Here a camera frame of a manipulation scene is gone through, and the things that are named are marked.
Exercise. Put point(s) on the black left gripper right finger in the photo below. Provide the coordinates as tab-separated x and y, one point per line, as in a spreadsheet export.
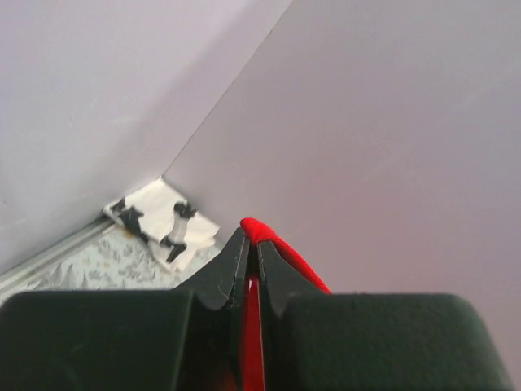
398	341

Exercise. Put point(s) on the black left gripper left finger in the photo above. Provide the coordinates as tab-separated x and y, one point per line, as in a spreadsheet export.
186	338

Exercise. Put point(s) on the red t shirt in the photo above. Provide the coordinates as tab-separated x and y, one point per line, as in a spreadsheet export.
250	349

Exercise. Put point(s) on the floral table cloth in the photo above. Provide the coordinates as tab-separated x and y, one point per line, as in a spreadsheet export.
113	261

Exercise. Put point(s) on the white black printed t shirt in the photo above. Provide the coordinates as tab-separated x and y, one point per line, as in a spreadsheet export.
171	227

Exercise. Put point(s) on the aluminium frame rail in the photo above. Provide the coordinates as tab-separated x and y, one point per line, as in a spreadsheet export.
56	252

